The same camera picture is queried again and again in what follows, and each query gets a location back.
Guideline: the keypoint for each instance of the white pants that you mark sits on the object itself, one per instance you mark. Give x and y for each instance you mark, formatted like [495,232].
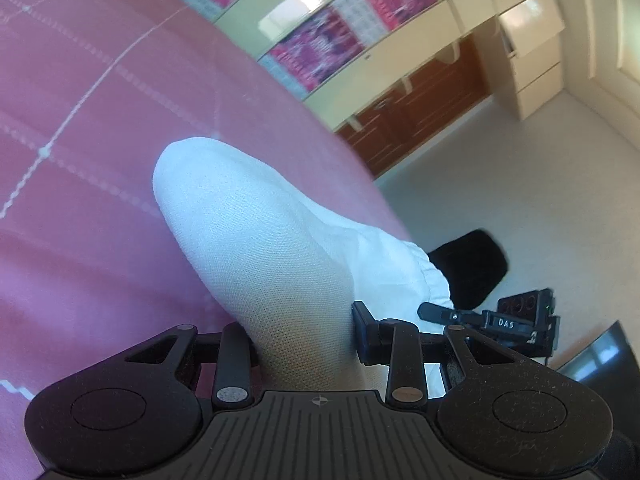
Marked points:
[260,240]

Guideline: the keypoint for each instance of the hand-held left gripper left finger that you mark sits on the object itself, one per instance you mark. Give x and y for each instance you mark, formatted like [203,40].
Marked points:
[234,355]

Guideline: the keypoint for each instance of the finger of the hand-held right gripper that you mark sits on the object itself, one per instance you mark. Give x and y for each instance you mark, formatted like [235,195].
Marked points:
[442,312]

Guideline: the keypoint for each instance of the cream drawer unit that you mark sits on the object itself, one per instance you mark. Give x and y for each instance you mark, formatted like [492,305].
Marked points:
[532,55]

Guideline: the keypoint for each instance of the pink checked bedspread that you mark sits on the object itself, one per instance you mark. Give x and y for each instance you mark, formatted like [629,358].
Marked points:
[100,135]

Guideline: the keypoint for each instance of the dark glossy panel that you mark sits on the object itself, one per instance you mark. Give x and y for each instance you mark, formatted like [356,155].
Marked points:
[605,360]

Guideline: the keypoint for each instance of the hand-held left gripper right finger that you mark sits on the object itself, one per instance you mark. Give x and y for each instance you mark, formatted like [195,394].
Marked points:
[362,335]

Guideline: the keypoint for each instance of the brown wooden cabinet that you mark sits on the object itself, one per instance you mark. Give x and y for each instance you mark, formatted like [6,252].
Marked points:
[420,110]

